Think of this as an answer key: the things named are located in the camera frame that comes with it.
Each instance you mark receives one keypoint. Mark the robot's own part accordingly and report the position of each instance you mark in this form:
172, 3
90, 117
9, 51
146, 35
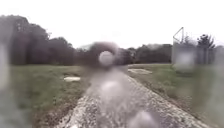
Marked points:
74, 126

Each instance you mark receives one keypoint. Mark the pale flat slab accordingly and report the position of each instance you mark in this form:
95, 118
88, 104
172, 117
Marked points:
72, 79
140, 71

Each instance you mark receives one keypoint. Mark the row of trees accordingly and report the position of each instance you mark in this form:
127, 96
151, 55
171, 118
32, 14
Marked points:
33, 46
150, 53

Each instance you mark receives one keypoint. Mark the grass field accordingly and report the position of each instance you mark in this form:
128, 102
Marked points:
163, 80
40, 86

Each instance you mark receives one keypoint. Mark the grey gravel path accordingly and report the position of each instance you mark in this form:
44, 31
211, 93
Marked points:
96, 110

